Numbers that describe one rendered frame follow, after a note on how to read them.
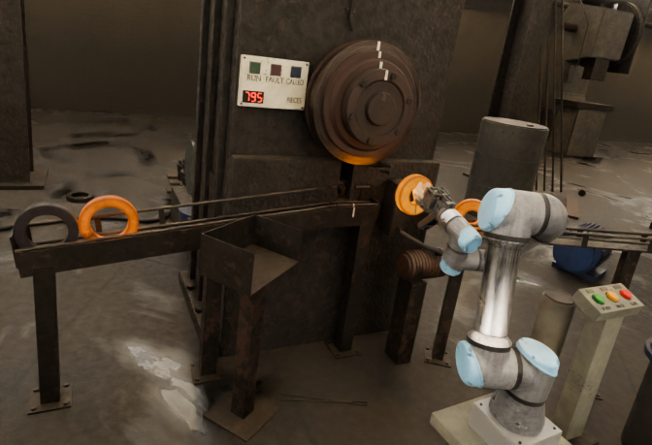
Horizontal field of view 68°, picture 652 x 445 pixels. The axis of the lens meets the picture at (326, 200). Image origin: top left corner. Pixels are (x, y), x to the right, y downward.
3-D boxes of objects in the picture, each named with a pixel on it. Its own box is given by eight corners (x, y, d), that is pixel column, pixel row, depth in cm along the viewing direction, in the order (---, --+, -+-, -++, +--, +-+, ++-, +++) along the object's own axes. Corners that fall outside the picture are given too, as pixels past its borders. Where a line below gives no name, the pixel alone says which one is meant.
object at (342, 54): (299, 159, 187) (313, 31, 172) (400, 161, 207) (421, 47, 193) (306, 164, 181) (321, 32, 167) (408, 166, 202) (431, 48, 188)
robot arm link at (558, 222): (586, 190, 127) (498, 250, 171) (546, 185, 126) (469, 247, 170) (594, 231, 122) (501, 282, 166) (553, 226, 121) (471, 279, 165)
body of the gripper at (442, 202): (441, 185, 173) (461, 204, 164) (433, 205, 177) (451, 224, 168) (424, 184, 170) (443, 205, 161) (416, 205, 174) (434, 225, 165)
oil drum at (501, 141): (448, 204, 475) (468, 112, 448) (494, 203, 501) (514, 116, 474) (491, 226, 425) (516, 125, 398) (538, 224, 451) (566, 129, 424)
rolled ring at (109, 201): (131, 253, 167) (130, 249, 169) (146, 204, 163) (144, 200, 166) (72, 244, 157) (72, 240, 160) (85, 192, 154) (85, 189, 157)
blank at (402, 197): (396, 174, 177) (401, 177, 174) (430, 172, 184) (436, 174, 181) (392, 214, 182) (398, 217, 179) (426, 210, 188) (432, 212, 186)
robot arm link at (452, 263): (472, 279, 164) (483, 255, 158) (440, 276, 163) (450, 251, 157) (466, 264, 170) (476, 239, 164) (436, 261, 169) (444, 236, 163)
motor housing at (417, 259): (376, 351, 224) (396, 245, 208) (415, 344, 234) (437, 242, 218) (391, 368, 213) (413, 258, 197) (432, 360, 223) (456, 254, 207)
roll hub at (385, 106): (336, 142, 179) (346, 64, 171) (399, 144, 192) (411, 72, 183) (342, 145, 174) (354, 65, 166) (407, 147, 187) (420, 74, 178)
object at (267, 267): (190, 425, 168) (200, 233, 147) (239, 385, 191) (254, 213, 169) (236, 453, 159) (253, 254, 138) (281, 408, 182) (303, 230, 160)
